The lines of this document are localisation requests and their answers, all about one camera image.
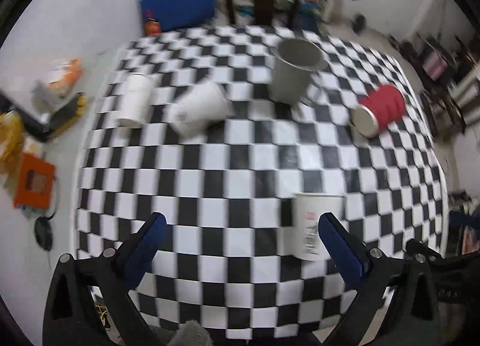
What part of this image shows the dark sauce bottle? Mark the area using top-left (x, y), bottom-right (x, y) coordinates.
top-left (144, 10), bottom-right (161, 37)

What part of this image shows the black pouch with strap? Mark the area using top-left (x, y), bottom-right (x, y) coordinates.
top-left (48, 92), bottom-right (88, 138)

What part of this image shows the black round lid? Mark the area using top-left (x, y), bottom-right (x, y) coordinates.
top-left (34, 216), bottom-right (53, 252)

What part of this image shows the grey mug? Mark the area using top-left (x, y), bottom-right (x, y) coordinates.
top-left (268, 38), bottom-right (326, 106)

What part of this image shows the orange box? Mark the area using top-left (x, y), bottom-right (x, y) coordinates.
top-left (13, 153), bottom-right (55, 210)

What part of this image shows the grey battery pack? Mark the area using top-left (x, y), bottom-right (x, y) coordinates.
top-left (32, 80), bottom-right (63, 113)

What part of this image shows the red ribbed paper cup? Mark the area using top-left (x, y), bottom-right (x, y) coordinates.
top-left (351, 85), bottom-right (406, 138)

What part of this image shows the lying white paper cup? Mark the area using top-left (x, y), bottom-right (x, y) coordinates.
top-left (167, 77), bottom-right (233, 138)

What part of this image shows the blue cushion pad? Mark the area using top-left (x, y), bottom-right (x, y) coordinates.
top-left (140, 0), bottom-right (216, 34)

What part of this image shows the upright white paper cup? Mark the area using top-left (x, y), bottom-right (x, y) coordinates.
top-left (116, 73), bottom-right (155, 128)

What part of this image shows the long black box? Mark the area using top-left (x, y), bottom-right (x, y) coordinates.
top-left (0, 93), bottom-right (50, 142)

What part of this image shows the side wooden chair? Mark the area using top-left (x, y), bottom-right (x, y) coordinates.
top-left (420, 82), bottom-right (479, 141)

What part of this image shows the yellow plastic bag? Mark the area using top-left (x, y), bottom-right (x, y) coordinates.
top-left (0, 111), bottom-right (24, 175)

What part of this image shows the orange snack bag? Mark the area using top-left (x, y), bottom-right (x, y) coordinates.
top-left (45, 58), bottom-right (83, 98)

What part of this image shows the checkered tablecloth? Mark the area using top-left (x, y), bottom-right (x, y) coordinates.
top-left (75, 26), bottom-right (447, 339)

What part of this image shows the white bird-print paper cup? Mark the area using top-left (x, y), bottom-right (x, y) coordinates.
top-left (292, 193), bottom-right (344, 261)

